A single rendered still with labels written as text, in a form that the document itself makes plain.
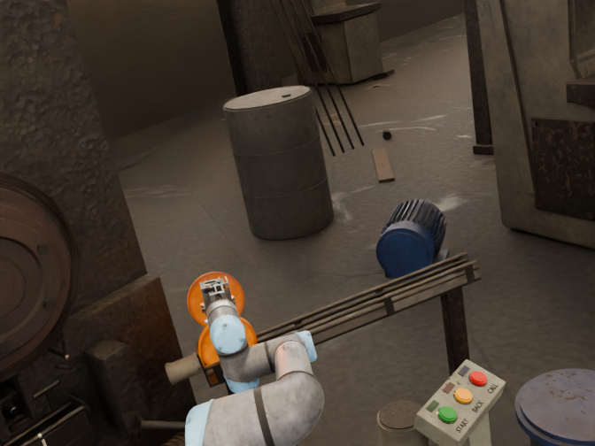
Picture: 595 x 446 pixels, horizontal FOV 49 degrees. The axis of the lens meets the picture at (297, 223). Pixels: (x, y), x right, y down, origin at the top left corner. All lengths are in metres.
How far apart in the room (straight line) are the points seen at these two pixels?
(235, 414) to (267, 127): 2.98
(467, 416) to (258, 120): 2.73
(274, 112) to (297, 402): 2.96
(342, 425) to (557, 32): 2.02
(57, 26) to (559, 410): 1.58
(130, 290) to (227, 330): 0.45
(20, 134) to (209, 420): 0.87
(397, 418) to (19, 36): 1.29
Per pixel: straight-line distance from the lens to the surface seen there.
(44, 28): 1.74
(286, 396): 1.14
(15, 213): 1.48
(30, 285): 1.48
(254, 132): 4.00
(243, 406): 1.14
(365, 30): 9.25
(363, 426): 2.53
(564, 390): 1.93
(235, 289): 1.80
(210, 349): 1.76
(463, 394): 1.61
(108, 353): 1.72
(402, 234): 3.22
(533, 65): 3.46
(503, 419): 2.50
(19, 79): 1.70
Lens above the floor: 1.59
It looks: 21 degrees down
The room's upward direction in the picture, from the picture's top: 11 degrees counter-clockwise
